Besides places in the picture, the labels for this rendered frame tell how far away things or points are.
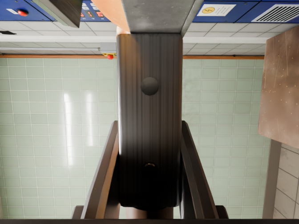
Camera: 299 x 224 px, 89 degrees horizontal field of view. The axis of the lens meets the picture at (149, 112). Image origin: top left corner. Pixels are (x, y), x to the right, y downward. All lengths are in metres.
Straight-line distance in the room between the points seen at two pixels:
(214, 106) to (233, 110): 0.18
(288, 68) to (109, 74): 1.16
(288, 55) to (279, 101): 0.21
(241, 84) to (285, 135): 0.73
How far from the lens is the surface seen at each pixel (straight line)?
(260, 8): 0.73
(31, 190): 1.96
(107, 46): 1.06
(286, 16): 0.84
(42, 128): 1.67
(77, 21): 0.49
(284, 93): 0.95
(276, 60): 1.01
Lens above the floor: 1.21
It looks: level
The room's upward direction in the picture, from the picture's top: 90 degrees counter-clockwise
